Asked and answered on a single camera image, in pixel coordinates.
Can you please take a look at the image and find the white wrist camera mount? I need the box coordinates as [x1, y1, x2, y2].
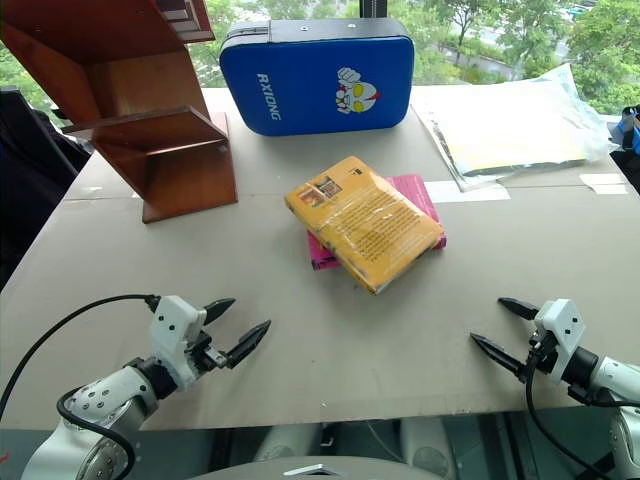
[148, 294, 208, 389]
[531, 298, 587, 387]

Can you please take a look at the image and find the black and blue object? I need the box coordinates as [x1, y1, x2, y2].
[606, 103, 640, 195]

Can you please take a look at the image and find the blue padded case with cartoon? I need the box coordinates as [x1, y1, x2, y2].
[218, 20, 416, 138]

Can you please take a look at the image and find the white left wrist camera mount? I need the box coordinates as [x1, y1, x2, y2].
[148, 294, 208, 389]

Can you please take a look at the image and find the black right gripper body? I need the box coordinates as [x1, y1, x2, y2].
[524, 331, 560, 376]

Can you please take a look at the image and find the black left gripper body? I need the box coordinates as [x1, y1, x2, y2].
[187, 329, 230, 374]

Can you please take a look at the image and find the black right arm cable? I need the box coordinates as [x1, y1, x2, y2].
[524, 339, 640, 480]

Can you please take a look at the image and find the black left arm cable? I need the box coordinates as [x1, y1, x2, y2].
[55, 387, 138, 480]
[0, 293, 162, 426]

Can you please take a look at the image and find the brown wooden bookshelf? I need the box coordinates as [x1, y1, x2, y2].
[0, 0, 240, 225]

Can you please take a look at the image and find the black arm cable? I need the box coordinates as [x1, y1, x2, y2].
[0, 293, 162, 426]
[524, 339, 640, 480]
[55, 387, 138, 480]

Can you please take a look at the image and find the white rounded shape under table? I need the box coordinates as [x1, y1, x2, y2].
[248, 421, 327, 465]
[398, 416, 457, 477]

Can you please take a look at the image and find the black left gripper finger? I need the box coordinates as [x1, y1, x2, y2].
[225, 319, 273, 371]
[202, 297, 237, 326]

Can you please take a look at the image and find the yellow book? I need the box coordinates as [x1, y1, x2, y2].
[283, 155, 447, 296]

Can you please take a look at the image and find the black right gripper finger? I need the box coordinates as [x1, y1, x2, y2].
[497, 296, 542, 322]
[469, 333, 530, 384]

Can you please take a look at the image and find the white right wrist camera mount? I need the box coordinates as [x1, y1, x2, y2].
[531, 298, 587, 387]

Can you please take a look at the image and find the pink book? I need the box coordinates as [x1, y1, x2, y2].
[305, 173, 448, 272]

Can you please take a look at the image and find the short white tape strip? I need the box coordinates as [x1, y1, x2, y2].
[578, 172, 630, 197]

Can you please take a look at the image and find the clear plastic bag with papers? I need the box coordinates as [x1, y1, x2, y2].
[409, 61, 622, 194]

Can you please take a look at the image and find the dark fabric object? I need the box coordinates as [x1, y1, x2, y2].
[0, 85, 94, 292]

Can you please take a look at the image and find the black metal post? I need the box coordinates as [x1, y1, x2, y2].
[358, 0, 388, 23]

